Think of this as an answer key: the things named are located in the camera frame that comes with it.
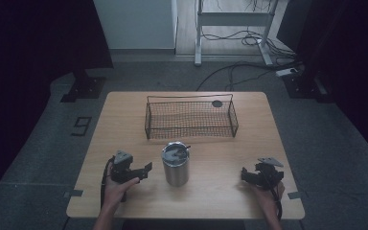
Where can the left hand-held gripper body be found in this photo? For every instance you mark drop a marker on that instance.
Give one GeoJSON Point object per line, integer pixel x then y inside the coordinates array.
{"type": "Point", "coordinates": [121, 169]}

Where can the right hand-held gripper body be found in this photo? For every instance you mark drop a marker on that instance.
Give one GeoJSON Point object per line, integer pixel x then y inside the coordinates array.
{"type": "Point", "coordinates": [268, 175]}

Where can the stainless steel tumbler with lid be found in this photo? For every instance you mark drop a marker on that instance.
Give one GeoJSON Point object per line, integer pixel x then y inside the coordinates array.
{"type": "Point", "coordinates": [176, 166]}

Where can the dark curtain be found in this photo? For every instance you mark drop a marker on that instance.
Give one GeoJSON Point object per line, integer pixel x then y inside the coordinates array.
{"type": "Point", "coordinates": [348, 48]}
{"type": "Point", "coordinates": [35, 41]}

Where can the black round table grommet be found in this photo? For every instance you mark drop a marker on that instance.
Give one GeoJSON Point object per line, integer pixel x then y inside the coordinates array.
{"type": "Point", "coordinates": [217, 103]}

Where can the person's left hand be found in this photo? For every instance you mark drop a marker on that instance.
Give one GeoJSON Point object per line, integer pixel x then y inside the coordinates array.
{"type": "Point", "coordinates": [115, 191]}

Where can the grey tape strip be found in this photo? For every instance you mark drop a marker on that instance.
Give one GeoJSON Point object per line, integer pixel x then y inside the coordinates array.
{"type": "Point", "coordinates": [74, 193]}
{"type": "Point", "coordinates": [294, 195]}

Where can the white cabinet panel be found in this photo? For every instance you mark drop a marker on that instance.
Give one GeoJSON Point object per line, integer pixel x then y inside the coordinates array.
{"type": "Point", "coordinates": [134, 24]}

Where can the white power strip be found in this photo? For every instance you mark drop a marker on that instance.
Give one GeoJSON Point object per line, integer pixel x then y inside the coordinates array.
{"type": "Point", "coordinates": [287, 72]}

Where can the black stand base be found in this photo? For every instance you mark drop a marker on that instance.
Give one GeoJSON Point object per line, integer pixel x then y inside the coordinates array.
{"type": "Point", "coordinates": [84, 87]}
{"type": "Point", "coordinates": [305, 87]}

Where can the white metal desk frame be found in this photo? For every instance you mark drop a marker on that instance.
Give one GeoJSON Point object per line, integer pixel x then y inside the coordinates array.
{"type": "Point", "coordinates": [233, 18]}

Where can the person's right hand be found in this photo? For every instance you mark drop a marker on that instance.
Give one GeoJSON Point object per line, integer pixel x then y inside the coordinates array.
{"type": "Point", "coordinates": [265, 197]}

